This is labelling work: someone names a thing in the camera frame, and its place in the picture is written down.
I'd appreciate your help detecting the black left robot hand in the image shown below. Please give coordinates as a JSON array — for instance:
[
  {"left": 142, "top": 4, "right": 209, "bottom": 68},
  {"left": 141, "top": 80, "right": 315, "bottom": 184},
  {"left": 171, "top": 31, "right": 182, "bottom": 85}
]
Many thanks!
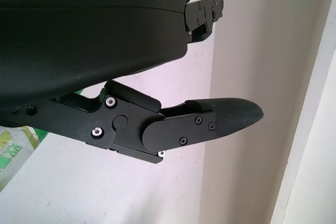
[{"left": 0, "top": 0, "right": 264, "bottom": 166}]

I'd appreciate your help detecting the green toothpaste box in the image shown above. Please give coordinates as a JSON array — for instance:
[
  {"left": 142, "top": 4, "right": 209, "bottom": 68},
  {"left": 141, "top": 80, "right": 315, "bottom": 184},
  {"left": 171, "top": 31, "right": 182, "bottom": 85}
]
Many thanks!
[{"left": 0, "top": 125, "right": 49, "bottom": 190}]

